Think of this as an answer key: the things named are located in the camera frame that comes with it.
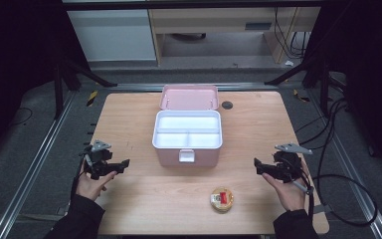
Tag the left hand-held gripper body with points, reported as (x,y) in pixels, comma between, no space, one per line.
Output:
(99,164)

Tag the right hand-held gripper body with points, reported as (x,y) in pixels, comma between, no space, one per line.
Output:
(286,166)

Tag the pink storage box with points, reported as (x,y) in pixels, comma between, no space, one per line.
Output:
(170,157)

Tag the white tray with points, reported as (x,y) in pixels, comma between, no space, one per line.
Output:
(187,130)

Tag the person's left hand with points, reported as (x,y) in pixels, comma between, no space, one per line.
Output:
(91,187)

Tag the person's right hand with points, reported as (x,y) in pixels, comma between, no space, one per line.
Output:
(291,195)

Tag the grey tape piece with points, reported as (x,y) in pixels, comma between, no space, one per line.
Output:
(323,208)

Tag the yellow black tape strip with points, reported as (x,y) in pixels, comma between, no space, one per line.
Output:
(92,98)
(301,96)

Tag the black round table grommet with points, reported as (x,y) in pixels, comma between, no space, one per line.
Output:
(227,105)

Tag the black metal stand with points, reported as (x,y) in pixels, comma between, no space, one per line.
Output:
(323,89)
(58,93)

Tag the crumpled white paper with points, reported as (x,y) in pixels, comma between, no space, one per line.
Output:
(289,63)

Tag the white cabinet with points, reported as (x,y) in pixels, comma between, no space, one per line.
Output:
(112,36)

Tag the light wooden desk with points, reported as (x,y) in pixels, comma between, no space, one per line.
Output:
(212,21)

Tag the aluminium floor rail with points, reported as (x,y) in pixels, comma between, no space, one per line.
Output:
(351,179)
(30,176)
(139,87)

